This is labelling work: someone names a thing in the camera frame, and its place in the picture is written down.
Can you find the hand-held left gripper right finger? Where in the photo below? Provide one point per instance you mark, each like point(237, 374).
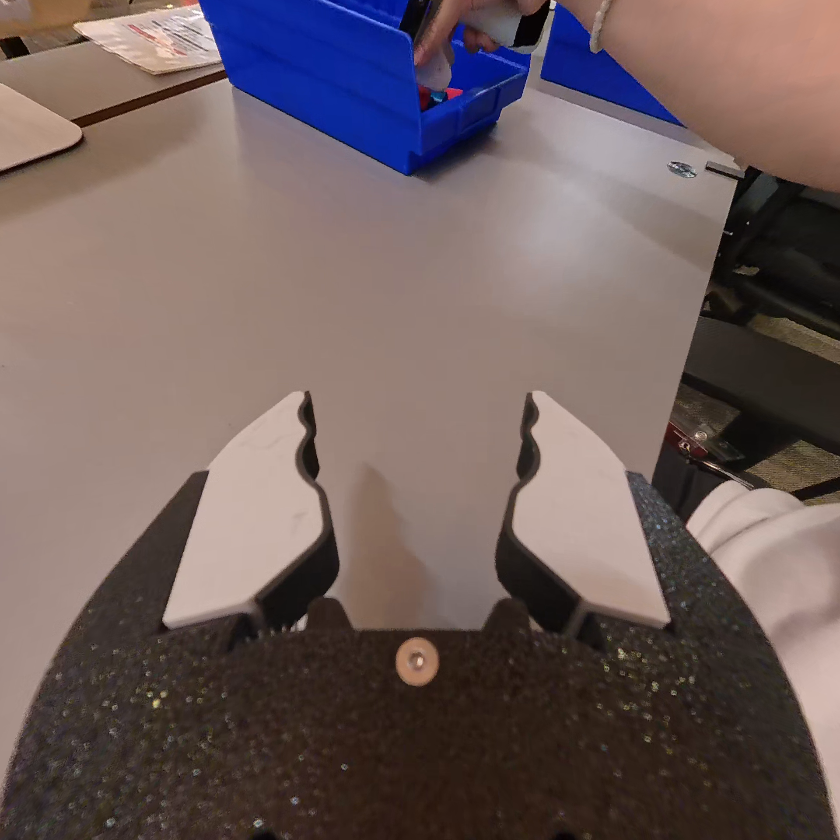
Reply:
point(584, 525)

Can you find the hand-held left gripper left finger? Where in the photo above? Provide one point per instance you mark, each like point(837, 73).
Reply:
point(249, 518)

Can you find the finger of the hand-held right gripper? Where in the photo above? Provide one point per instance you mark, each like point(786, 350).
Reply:
point(434, 73)

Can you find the blue plastic bin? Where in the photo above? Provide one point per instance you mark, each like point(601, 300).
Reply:
point(604, 65)
point(315, 59)

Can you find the person's right forearm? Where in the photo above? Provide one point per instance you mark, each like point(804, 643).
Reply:
point(722, 79)

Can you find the person's right hand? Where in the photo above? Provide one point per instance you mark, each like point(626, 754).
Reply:
point(441, 36)

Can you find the red and silver clip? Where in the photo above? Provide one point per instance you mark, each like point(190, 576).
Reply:
point(679, 436)

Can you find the person's white shirt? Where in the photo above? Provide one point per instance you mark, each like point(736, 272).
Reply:
point(781, 623)

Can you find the laminated paper sheet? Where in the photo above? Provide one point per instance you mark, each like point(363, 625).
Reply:
point(157, 39)

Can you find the round silver sticker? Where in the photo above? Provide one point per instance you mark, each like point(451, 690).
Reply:
point(681, 169)

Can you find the white stand base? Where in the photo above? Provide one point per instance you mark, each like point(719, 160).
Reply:
point(33, 131)

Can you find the small black bracket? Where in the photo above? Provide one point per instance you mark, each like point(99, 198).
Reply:
point(725, 169)

